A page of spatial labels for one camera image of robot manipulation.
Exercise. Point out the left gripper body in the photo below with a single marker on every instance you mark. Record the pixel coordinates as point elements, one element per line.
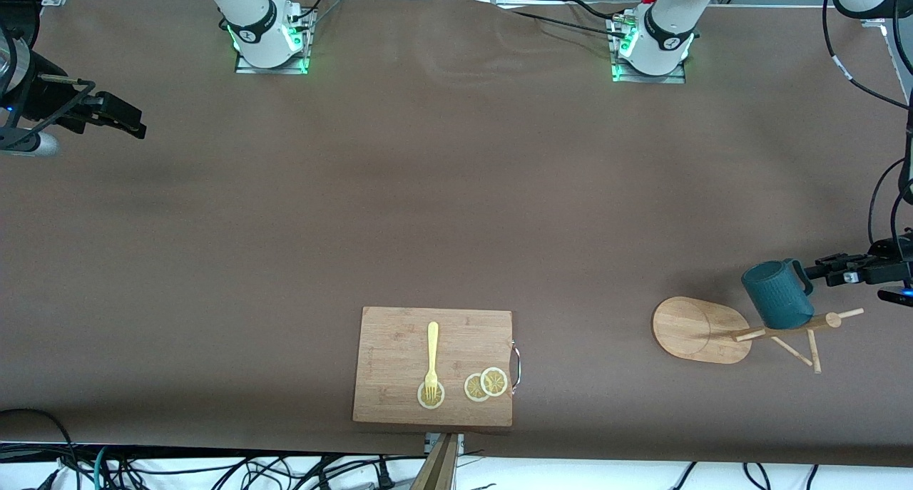
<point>886,252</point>

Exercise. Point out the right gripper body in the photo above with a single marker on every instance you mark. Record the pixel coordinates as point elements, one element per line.
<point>51,98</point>

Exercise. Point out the dark green mug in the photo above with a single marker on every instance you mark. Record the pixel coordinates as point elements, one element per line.
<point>777,297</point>

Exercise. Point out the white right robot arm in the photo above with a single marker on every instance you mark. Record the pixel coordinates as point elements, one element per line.
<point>250,12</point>

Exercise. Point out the wooden cup rack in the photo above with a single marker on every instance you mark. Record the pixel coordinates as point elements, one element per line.
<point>688,329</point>

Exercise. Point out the brown table cover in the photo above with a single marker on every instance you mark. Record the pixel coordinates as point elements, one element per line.
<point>214,190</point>

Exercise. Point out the lemon slice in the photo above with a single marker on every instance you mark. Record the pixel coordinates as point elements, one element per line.
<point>472,389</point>
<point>422,401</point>
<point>495,381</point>

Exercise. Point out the wooden cutting board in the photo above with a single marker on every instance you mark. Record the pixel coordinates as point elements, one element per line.
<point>392,354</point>

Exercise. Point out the yellow plastic fork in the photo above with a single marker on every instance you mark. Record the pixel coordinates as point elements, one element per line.
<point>432,347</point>

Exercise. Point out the black plug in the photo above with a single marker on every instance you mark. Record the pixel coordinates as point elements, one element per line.
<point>385,479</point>

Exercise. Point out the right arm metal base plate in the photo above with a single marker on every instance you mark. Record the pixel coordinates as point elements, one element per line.
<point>271,68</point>

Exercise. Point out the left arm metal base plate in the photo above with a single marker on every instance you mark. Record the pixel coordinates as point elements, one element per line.
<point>649,78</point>

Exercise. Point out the metal bracket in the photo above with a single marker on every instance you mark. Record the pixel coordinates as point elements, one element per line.
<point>430,441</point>

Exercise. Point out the wooden post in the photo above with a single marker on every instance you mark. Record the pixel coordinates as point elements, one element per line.
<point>436,472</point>

